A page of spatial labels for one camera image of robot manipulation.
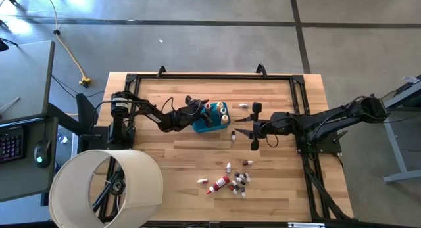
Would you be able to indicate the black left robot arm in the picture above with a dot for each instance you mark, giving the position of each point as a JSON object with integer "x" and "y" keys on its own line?
{"x": 154, "y": 114}

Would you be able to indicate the small dark red coloring bottle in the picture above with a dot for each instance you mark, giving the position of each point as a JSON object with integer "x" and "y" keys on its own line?
{"x": 233, "y": 136}

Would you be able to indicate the blue plastic bin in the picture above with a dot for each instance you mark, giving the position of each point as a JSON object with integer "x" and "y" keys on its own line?
{"x": 204, "y": 127}

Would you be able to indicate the large red food coloring bottle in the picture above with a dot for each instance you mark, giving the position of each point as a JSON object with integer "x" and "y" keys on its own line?
{"x": 220, "y": 183}
{"x": 208, "y": 106}

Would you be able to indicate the white tag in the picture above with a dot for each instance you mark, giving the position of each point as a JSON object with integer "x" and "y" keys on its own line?
{"x": 409, "y": 79}

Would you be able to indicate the large yellow tip coloring bottle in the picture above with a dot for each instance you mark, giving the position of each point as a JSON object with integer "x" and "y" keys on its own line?
{"x": 219, "y": 105}

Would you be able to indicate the grey metal cart frame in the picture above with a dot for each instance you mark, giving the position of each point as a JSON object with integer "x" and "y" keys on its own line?
{"x": 403, "y": 176}

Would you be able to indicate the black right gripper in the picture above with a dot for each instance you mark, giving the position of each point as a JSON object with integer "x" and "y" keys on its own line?
{"x": 276, "y": 124}

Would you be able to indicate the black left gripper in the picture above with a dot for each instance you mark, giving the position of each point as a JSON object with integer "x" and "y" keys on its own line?
{"x": 185, "y": 119}

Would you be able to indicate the black keyboard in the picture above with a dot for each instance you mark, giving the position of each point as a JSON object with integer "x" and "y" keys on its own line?
{"x": 11, "y": 144}

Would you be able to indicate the large green tip coloring bottle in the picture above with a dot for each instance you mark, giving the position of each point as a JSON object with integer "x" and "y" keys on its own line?
{"x": 223, "y": 111}

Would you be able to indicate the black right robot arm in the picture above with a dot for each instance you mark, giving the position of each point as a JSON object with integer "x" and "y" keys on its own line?
{"x": 329, "y": 119}

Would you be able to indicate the grey pen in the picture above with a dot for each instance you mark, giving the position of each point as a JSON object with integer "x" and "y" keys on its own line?
{"x": 10, "y": 104}

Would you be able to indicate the large orange tip coloring bottle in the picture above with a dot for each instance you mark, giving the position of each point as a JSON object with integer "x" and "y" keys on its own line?
{"x": 225, "y": 119}

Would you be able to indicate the small red label coloring bottle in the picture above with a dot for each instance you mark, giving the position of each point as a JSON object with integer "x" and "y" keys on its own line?
{"x": 233, "y": 189}

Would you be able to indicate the small dark food coloring bottle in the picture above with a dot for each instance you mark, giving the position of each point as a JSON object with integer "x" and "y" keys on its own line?
{"x": 237, "y": 174}
{"x": 241, "y": 181}

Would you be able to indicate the black frame bracket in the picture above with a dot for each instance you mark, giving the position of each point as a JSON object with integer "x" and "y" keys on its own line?
{"x": 161, "y": 67}
{"x": 260, "y": 65}

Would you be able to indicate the black aluminium table frame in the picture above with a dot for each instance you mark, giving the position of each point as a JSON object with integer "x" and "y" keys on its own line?
{"x": 213, "y": 76}

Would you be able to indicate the small maroon food coloring bottle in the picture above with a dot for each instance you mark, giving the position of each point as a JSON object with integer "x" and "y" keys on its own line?
{"x": 202, "y": 181}

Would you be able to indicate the dark grey desk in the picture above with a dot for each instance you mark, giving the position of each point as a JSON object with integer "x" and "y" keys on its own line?
{"x": 23, "y": 73}

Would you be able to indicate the small brown food coloring bottle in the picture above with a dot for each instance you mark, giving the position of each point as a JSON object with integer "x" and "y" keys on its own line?
{"x": 246, "y": 162}

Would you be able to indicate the black computer mouse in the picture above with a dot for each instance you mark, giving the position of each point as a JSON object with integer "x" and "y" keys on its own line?
{"x": 42, "y": 149}

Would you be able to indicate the small white food coloring bottle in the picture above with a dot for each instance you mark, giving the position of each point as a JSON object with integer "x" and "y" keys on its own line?
{"x": 243, "y": 105}

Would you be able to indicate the cream cylindrical lampshade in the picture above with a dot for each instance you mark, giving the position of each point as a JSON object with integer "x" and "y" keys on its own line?
{"x": 144, "y": 175}

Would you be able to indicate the silver metal bracket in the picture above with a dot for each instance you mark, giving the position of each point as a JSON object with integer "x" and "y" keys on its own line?
{"x": 306, "y": 225}

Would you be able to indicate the small purple food coloring bottle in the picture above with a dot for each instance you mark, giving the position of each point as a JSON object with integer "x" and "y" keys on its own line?
{"x": 228, "y": 168}
{"x": 242, "y": 192}

